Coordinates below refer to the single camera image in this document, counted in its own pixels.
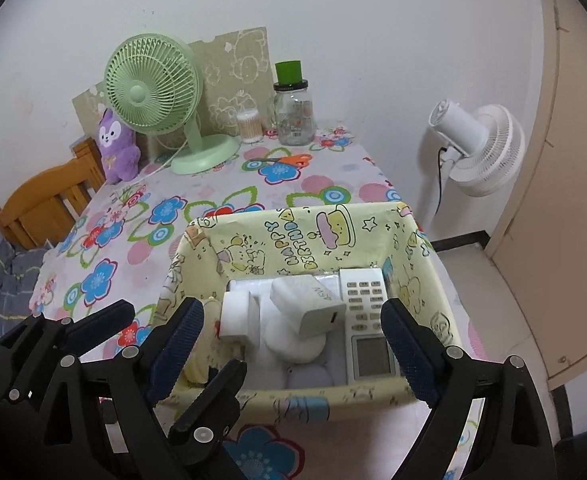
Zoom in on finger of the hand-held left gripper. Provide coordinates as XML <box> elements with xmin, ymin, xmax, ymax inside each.
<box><xmin>1</xmin><ymin>300</ymin><xmax>135</xmax><ymax>378</ymax></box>
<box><xmin>168</xmin><ymin>359</ymin><xmax>248</xmax><ymax>467</ymax></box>

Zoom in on purple plush toy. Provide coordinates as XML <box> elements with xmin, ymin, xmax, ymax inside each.
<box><xmin>96</xmin><ymin>107</ymin><xmax>142</xmax><ymax>183</ymax></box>

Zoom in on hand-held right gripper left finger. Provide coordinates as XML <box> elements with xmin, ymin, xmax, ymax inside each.
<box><xmin>38</xmin><ymin>297</ymin><xmax>205</xmax><ymax>480</ymax></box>

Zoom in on beige patterned board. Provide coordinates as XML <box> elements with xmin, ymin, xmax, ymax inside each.
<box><xmin>71</xmin><ymin>26</ymin><xmax>269</xmax><ymax>161</ymax></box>

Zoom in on white round case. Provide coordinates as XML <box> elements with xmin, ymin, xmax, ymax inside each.
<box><xmin>264</xmin><ymin>310</ymin><xmax>327</xmax><ymax>363</ymax></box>

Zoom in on lavender round case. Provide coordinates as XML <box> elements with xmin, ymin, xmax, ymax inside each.
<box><xmin>288</xmin><ymin>362</ymin><xmax>331</xmax><ymax>388</ymax></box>

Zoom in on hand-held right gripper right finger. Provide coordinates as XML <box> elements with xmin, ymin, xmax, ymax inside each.
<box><xmin>381</xmin><ymin>297</ymin><xmax>557</xmax><ymax>480</ymax></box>

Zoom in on white remote control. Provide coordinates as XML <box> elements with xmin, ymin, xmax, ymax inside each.
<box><xmin>338</xmin><ymin>267</ymin><xmax>401</xmax><ymax>383</ymax></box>

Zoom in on cotton swab container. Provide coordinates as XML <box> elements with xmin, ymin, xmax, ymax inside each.
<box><xmin>236</xmin><ymin>109</ymin><xmax>264</xmax><ymax>143</ymax></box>

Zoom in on wooden chair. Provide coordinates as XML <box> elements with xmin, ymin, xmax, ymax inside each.
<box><xmin>0</xmin><ymin>137</ymin><xmax>107</xmax><ymax>251</ymax></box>

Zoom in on grey plaid blanket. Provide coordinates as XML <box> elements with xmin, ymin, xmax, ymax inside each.
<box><xmin>0</xmin><ymin>237</ymin><xmax>49</xmax><ymax>336</ymax></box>

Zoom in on white fan cable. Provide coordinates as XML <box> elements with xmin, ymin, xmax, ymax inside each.
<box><xmin>136</xmin><ymin>142</ymin><xmax>190</xmax><ymax>178</ymax></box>

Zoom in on black fan cable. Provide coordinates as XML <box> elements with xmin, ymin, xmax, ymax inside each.
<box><xmin>436</xmin><ymin>146</ymin><xmax>448</xmax><ymax>221</ymax></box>

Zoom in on white small box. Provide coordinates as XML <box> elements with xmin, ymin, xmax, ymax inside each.
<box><xmin>221</xmin><ymin>290</ymin><xmax>263</xmax><ymax>346</ymax></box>

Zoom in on white plastic packet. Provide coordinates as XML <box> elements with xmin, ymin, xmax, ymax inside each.
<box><xmin>226</xmin><ymin>272</ymin><xmax>343</xmax><ymax>293</ymax></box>

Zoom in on white charger adapter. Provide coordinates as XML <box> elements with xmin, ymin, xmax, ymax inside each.
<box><xmin>270</xmin><ymin>275</ymin><xmax>347</xmax><ymax>338</ymax></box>

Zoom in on white standing fan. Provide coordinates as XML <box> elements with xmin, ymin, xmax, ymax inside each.
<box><xmin>421</xmin><ymin>100</ymin><xmax>527</xmax><ymax>241</ymax></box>

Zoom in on beige door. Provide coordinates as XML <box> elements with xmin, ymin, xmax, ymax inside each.
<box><xmin>488</xmin><ymin>0</ymin><xmax>587</xmax><ymax>391</ymax></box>

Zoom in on floral tablecloth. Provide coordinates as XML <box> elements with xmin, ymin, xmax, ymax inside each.
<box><xmin>28</xmin><ymin>125</ymin><xmax>489</xmax><ymax>480</ymax></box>

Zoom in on orange handled scissors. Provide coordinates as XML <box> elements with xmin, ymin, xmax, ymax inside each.
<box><xmin>250</xmin><ymin>154</ymin><xmax>313</xmax><ymax>168</ymax></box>

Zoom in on glass jar with green lid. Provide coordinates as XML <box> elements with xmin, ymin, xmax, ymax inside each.
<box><xmin>272</xmin><ymin>60</ymin><xmax>317</xmax><ymax>147</ymax></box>

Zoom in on green desk fan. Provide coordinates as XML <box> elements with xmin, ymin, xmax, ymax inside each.
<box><xmin>104</xmin><ymin>32</ymin><xmax>242</xmax><ymax>176</ymax></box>

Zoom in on yellow fabric basket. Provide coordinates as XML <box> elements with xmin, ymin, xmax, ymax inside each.
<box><xmin>154</xmin><ymin>201</ymin><xmax>467</xmax><ymax>408</ymax></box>

